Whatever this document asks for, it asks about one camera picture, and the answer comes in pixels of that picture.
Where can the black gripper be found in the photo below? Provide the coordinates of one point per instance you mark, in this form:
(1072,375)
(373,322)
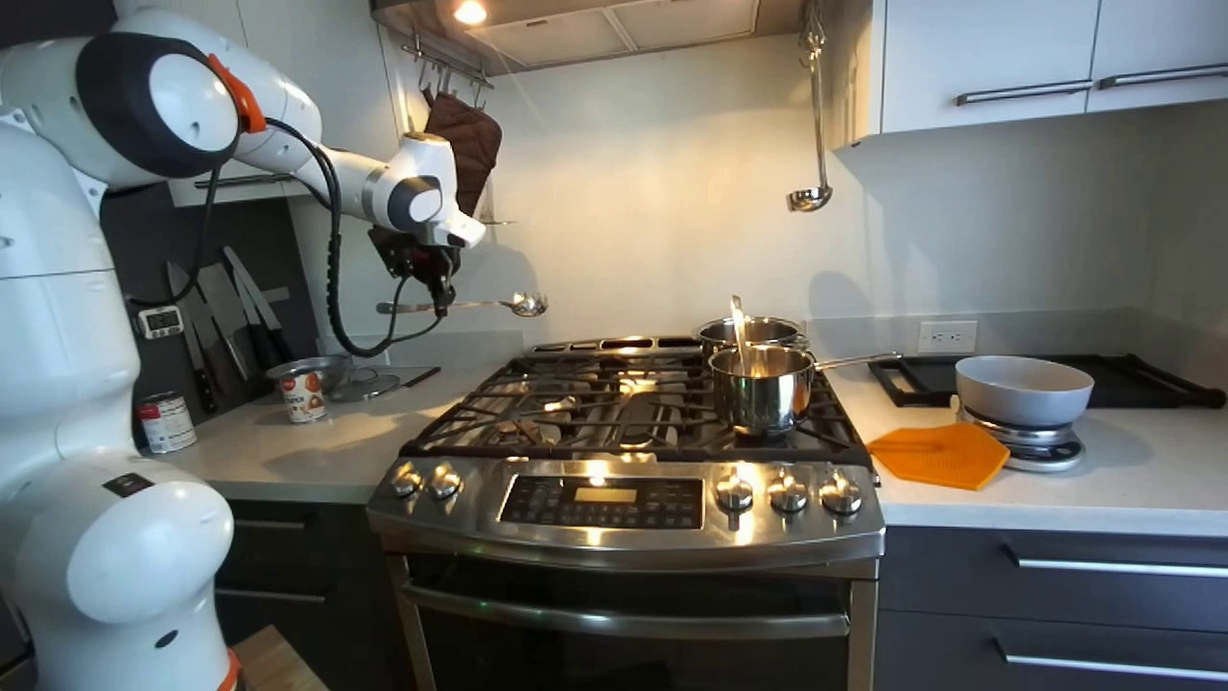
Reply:
(408,255)

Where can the large steel saucepan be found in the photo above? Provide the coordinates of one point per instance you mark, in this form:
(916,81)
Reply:
(761,388)

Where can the silver stove knob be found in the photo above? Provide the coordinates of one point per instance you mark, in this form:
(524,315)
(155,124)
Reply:
(408,482)
(448,482)
(788,491)
(840,498)
(733,491)

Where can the small steel pot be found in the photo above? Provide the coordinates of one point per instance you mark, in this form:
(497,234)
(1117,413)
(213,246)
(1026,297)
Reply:
(771,333)

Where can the round glass lid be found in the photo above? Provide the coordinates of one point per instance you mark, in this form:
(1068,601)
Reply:
(364,381)

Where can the white pumpkin can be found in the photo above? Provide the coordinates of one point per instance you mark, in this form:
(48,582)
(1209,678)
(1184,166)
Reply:
(303,388)

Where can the black cast iron grate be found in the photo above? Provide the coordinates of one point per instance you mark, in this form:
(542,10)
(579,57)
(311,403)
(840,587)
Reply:
(615,403)

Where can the black oven control panel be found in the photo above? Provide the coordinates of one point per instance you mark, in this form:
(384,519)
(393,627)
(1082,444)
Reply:
(600,500)

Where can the round hood light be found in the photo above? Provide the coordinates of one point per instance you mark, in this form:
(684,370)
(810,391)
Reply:
(471,10)

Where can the dark lower cabinet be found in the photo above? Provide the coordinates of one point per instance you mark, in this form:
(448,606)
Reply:
(320,560)
(932,614)

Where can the dark knife board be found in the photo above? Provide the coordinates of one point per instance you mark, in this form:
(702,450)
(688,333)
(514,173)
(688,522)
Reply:
(138,255)

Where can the small red white can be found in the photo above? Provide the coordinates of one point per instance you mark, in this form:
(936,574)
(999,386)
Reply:
(166,425)

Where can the steel range hood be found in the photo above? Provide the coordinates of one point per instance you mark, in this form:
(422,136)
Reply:
(600,23)

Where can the stainless steel gas range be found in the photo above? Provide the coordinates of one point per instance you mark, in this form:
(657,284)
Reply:
(628,577)

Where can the white bowl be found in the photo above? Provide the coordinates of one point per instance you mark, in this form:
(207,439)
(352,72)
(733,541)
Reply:
(1021,388)

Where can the silver kitchen scale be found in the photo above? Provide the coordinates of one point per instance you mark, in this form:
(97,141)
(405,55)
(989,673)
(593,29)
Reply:
(1030,445)

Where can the white upper cabinet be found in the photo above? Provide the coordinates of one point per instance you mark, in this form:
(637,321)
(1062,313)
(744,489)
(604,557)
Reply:
(1021,51)

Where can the black tray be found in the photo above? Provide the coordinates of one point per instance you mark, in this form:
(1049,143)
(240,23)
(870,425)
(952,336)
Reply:
(1152,381)

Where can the metal hook rail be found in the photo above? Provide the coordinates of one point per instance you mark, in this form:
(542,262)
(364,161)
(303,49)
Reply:
(448,72)

